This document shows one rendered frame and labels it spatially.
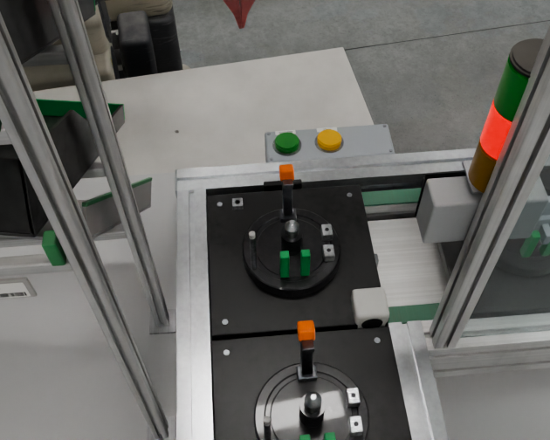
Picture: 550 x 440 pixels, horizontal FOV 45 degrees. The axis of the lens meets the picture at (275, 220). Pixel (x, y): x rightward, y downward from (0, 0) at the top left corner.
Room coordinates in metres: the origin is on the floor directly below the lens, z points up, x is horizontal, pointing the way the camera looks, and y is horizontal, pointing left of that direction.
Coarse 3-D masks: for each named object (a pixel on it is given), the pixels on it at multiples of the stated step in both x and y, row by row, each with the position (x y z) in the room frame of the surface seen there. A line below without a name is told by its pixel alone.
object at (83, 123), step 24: (48, 120) 0.58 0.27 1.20; (72, 120) 0.46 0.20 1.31; (120, 120) 0.57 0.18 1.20; (72, 144) 0.45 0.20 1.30; (0, 168) 0.36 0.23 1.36; (72, 168) 0.43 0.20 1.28; (0, 192) 0.35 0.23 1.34; (24, 192) 0.35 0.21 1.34; (0, 216) 0.34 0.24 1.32; (24, 216) 0.34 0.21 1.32
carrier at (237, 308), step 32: (256, 192) 0.64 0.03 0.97; (320, 192) 0.64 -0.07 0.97; (352, 192) 0.64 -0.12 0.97; (224, 224) 0.58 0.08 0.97; (256, 224) 0.56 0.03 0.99; (288, 224) 0.52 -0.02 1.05; (320, 224) 0.56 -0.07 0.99; (352, 224) 0.58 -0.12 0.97; (224, 256) 0.52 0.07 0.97; (256, 256) 0.49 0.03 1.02; (288, 256) 0.48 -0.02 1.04; (320, 256) 0.51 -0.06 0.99; (352, 256) 0.52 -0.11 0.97; (224, 288) 0.47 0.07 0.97; (256, 288) 0.47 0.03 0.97; (288, 288) 0.46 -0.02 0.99; (320, 288) 0.47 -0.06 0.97; (352, 288) 0.47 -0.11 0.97; (224, 320) 0.42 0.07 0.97; (256, 320) 0.42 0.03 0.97; (288, 320) 0.42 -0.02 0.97; (320, 320) 0.42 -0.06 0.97; (352, 320) 0.42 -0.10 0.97; (384, 320) 0.41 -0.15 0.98
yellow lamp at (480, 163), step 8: (480, 144) 0.43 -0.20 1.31; (480, 152) 0.42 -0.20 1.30; (472, 160) 0.43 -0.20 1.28; (480, 160) 0.42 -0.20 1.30; (488, 160) 0.41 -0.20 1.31; (496, 160) 0.41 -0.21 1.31; (472, 168) 0.42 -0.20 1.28; (480, 168) 0.41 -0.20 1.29; (488, 168) 0.41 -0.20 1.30; (472, 176) 0.42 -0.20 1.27; (480, 176) 0.41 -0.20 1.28; (488, 176) 0.41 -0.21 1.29; (472, 184) 0.42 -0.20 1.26; (480, 184) 0.41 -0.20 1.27
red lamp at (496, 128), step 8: (496, 112) 0.42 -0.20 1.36; (488, 120) 0.43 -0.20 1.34; (496, 120) 0.42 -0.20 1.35; (504, 120) 0.41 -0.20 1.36; (488, 128) 0.42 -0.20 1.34; (496, 128) 0.41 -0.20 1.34; (504, 128) 0.41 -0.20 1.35; (480, 136) 0.43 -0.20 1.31; (488, 136) 0.42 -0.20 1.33; (496, 136) 0.41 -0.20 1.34; (504, 136) 0.41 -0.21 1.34; (488, 144) 0.42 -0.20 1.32; (496, 144) 0.41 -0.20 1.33; (488, 152) 0.41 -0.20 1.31; (496, 152) 0.41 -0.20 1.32
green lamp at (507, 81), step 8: (504, 72) 0.43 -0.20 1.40; (512, 72) 0.42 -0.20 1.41; (504, 80) 0.42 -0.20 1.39; (512, 80) 0.42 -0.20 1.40; (520, 80) 0.41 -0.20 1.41; (504, 88) 0.42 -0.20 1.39; (512, 88) 0.41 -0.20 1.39; (520, 88) 0.41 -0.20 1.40; (496, 96) 0.43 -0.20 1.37; (504, 96) 0.42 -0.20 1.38; (512, 96) 0.41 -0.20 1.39; (520, 96) 0.41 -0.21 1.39; (496, 104) 0.42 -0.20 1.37; (504, 104) 0.42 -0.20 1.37; (512, 104) 0.41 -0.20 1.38; (504, 112) 0.41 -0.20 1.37; (512, 112) 0.41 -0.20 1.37
